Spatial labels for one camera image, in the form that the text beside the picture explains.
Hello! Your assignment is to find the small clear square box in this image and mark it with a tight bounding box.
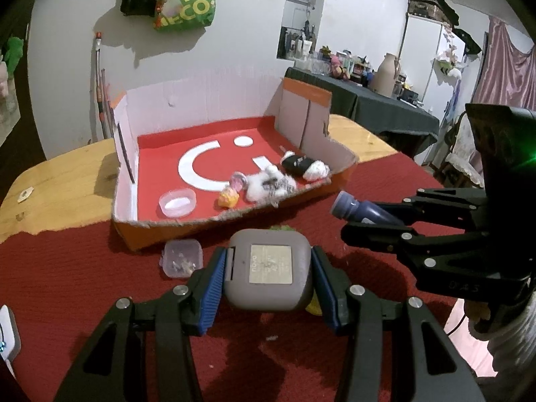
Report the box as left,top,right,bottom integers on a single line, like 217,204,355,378
161,240,204,279

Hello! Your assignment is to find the white refrigerator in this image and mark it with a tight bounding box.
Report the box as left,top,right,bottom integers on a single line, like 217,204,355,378
400,10,470,118

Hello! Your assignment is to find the camouflage bag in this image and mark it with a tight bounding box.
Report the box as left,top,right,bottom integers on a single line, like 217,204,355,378
408,0,461,26

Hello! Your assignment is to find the white handheld device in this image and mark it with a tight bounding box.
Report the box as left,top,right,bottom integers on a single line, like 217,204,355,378
0,304,21,375

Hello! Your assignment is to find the small yellow toy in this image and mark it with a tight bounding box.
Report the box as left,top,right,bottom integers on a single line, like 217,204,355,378
219,186,240,209

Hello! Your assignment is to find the grey rounded case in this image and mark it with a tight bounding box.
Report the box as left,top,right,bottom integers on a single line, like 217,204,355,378
223,229,316,313

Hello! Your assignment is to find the person's right forearm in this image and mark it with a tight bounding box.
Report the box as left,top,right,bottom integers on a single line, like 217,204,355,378
469,285,536,386

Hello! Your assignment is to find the wall mirror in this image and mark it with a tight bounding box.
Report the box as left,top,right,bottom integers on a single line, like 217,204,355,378
276,0,330,61

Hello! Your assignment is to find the white plush toy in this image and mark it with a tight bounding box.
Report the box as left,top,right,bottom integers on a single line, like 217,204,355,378
433,44,465,80

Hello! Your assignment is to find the cluster of clear glasses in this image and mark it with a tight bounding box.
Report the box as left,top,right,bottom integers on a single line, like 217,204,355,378
295,54,331,74

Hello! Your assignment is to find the hanging fabric organizer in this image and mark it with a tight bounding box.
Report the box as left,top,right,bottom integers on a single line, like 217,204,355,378
0,92,21,143

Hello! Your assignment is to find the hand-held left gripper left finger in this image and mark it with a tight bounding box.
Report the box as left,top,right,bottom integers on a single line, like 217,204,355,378
52,246,229,402

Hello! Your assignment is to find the person's right hand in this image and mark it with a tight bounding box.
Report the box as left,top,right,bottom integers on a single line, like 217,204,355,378
466,299,492,331

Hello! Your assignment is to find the red knitted blanket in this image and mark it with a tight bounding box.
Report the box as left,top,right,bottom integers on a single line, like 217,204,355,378
0,148,495,402

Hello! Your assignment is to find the orange white cardboard box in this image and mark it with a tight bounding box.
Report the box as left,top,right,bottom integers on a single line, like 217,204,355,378
111,76,359,254

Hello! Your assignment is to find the black and white cloth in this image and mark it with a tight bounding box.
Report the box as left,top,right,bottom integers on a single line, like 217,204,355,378
280,153,328,183

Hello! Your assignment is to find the metal pole red tip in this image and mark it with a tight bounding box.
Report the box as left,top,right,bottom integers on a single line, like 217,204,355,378
93,31,110,141

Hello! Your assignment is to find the beige thermos jug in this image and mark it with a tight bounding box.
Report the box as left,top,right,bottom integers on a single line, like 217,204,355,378
373,52,403,95

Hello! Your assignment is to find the thin black cable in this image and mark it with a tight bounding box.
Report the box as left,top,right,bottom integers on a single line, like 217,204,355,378
446,301,467,336

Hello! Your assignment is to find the pink curtain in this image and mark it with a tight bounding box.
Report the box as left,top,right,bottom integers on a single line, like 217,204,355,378
473,14,536,112

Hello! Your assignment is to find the green frog plush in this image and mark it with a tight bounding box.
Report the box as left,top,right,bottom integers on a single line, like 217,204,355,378
0,37,23,72

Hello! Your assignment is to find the navy blue bottle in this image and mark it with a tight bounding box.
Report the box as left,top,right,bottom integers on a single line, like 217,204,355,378
331,190,413,227

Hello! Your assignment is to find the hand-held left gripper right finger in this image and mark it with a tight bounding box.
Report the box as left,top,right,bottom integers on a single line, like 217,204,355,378
310,246,488,402

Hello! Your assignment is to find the dark green covered table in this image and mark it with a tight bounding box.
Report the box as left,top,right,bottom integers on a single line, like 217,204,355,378
285,67,440,164

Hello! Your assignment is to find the chair with lace cover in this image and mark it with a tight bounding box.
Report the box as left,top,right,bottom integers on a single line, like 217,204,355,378
444,111,486,187

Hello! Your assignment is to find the clear round container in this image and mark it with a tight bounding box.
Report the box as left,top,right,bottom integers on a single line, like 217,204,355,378
158,188,197,218

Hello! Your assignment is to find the white fluffy toy checkered bow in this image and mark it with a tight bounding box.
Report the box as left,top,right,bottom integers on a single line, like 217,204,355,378
245,164,299,208

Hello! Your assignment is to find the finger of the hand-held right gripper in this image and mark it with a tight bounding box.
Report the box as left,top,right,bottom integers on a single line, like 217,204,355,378
375,188,489,223
340,220,479,278

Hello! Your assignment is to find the pink plush doll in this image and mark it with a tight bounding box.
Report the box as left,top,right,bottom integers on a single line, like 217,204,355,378
331,56,352,80

